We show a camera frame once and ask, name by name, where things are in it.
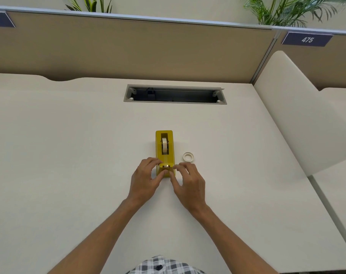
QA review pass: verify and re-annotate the person's left hand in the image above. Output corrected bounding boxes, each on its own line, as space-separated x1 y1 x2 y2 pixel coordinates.
128 157 167 205

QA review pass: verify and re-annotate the person's right hand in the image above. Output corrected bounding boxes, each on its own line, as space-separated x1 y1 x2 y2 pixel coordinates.
169 162 207 215

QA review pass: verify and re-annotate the yellow tape dispenser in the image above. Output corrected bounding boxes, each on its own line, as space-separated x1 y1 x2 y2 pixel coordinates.
155 130 176 178

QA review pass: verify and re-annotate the person's left forearm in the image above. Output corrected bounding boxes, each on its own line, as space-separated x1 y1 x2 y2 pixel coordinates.
47 198 143 274

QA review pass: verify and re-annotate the person's right forearm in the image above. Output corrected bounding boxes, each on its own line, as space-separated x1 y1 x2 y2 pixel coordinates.
189 204 279 274

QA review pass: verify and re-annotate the plaid checked shirt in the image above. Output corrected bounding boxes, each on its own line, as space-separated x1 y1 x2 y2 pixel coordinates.
125 255 205 274

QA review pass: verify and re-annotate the white curved divider panel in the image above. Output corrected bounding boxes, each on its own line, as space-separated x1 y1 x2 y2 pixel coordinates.
253 51 346 177

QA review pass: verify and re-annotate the beige desk partition panel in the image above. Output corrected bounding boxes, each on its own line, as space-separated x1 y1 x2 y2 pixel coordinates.
0 6 279 83

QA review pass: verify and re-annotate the adjacent white desk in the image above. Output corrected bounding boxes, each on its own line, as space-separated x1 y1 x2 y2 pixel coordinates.
308 87 346 257

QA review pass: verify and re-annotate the beige side partition panel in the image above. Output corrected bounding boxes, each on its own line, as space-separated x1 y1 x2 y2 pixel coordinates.
251 26 346 91

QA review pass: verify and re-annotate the dark blue number label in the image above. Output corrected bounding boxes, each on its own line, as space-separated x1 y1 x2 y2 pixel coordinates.
281 32 333 47

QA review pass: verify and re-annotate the green spiky leaf plant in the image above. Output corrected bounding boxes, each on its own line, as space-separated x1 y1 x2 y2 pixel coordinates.
65 0 113 14

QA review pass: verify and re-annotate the green palm plant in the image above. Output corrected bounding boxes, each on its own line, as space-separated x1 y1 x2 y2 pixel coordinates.
242 0 346 28

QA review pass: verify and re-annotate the dark blue blank label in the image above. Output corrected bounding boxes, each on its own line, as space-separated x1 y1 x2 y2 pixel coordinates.
0 11 16 28

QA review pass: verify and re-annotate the grey cable port tray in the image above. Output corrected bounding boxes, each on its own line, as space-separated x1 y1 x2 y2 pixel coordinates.
123 84 227 105

